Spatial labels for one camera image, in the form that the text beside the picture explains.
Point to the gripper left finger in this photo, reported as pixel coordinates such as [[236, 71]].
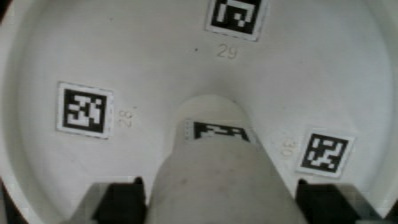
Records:
[[112, 204]]

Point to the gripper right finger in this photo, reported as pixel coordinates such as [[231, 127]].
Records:
[[330, 203]]

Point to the white cylindrical table leg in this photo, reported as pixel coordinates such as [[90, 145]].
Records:
[[218, 186]]

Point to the white round table top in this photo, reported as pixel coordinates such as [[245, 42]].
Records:
[[108, 59]]

